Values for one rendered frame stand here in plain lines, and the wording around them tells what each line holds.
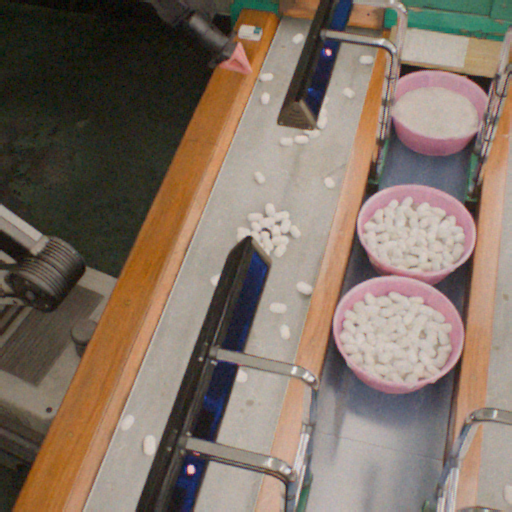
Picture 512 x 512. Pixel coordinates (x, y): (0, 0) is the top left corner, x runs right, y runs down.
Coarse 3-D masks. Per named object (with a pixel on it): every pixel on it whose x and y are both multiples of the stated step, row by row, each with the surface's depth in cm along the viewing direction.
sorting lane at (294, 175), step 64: (256, 128) 206; (320, 128) 206; (256, 192) 192; (320, 192) 192; (192, 256) 180; (320, 256) 180; (192, 320) 169; (256, 320) 169; (256, 384) 159; (128, 448) 151; (256, 448) 151
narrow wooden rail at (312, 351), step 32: (384, 32) 227; (384, 64) 218; (352, 160) 195; (352, 192) 188; (352, 224) 182; (320, 288) 171; (320, 320) 166; (320, 352) 161; (288, 384) 157; (288, 416) 152; (288, 448) 148
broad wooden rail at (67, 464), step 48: (240, 96) 211; (192, 144) 199; (192, 192) 189; (144, 240) 180; (144, 288) 171; (96, 336) 164; (144, 336) 165; (96, 384) 157; (48, 432) 151; (96, 432) 151; (48, 480) 145
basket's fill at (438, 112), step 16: (416, 96) 215; (432, 96) 214; (448, 96) 215; (400, 112) 211; (416, 112) 210; (432, 112) 210; (448, 112) 210; (464, 112) 210; (416, 128) 207; (432, 128) 206; (448, 128) 206; (464, 128) 207
